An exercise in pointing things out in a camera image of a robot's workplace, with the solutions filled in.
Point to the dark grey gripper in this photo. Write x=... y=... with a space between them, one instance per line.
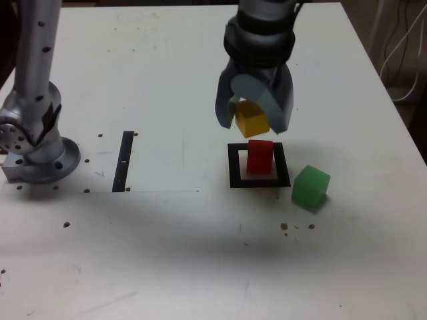
x=260 y=75

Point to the yellow cube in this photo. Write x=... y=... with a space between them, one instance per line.
x=253 y=125

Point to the red cube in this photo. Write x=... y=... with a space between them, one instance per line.
x=258 y=160

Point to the green cube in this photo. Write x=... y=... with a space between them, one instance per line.
x=308 y=190

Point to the black tape square outline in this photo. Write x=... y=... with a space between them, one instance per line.
x=233 y=166

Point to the black tape strip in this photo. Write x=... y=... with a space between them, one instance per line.
x=122 y=160

